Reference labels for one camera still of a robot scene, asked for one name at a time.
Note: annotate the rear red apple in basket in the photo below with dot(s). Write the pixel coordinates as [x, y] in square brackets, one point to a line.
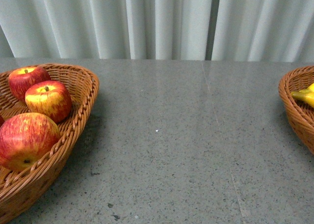
[21, 79]

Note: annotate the brown wicker basket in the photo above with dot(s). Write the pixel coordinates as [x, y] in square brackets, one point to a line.
[300, 115]
[20, 190]

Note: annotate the yellow-red apple in basket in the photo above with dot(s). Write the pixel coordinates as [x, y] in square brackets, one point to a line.
[50, 98]

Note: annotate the large yellow banana front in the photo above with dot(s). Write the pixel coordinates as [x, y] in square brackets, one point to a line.
[305, 95]

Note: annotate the left brown wicker basket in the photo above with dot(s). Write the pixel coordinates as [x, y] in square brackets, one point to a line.
[20, 190]

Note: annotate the large red apple front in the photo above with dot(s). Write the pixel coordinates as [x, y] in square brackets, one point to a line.
[26, 138]

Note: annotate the right brown wicker basket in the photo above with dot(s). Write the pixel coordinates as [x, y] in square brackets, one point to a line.
[300, 115]

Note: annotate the small red apple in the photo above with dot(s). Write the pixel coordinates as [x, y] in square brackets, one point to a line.
[1, 121]

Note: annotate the white pleated curtain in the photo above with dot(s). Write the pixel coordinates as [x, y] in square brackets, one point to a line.
[237, 30]

